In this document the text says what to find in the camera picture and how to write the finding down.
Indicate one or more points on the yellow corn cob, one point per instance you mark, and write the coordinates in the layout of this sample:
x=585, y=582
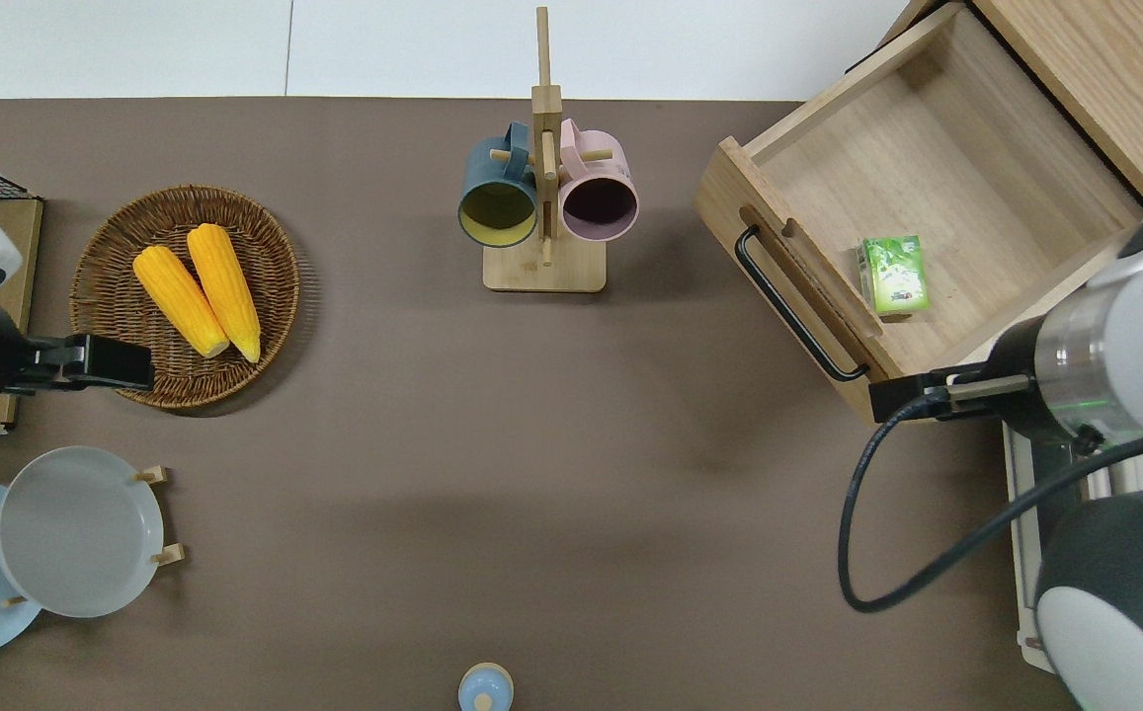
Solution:
x=178, y=301
x=225, y=291

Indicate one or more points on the pink mug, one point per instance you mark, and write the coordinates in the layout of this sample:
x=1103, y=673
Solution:
x=599, y=202

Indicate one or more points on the dark blue mug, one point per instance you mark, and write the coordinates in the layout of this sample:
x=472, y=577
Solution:
x=497, y=207

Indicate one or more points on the light wooden drawer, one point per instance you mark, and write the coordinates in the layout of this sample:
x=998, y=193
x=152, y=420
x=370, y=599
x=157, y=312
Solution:
x=966, y=158

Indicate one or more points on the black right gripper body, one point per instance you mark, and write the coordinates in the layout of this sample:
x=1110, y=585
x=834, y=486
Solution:
x=912, y=397

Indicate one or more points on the light wooden cabinet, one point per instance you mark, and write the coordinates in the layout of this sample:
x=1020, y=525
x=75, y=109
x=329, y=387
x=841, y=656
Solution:
x=1124, y=69

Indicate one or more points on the brown wicker basket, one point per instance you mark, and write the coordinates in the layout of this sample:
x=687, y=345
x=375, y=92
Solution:
x=107, y=257

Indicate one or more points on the round blue wooden button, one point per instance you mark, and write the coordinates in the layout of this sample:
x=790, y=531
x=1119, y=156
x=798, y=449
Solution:
x=485, y=686

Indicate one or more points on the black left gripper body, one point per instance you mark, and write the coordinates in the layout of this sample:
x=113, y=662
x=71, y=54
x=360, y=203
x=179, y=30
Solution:
x=97, y=363

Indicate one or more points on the white toaster oven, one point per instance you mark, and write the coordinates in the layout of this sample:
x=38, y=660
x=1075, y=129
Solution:
x=1025, y=612

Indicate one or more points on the wooden mug rack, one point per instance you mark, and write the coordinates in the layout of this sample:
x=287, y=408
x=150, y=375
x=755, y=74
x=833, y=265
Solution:
x=543, y=269

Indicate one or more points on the wooden plate rack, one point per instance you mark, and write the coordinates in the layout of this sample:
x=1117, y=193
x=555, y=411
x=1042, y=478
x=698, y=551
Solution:
x=158, y=474

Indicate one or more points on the brown table mat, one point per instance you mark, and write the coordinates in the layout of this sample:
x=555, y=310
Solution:
x=531, y=444

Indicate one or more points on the small green box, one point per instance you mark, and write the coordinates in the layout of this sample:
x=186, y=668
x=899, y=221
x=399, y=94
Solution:
x=894, y=275

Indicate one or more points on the grey plate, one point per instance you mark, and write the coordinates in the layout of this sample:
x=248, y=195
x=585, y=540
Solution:
x=77, y=533

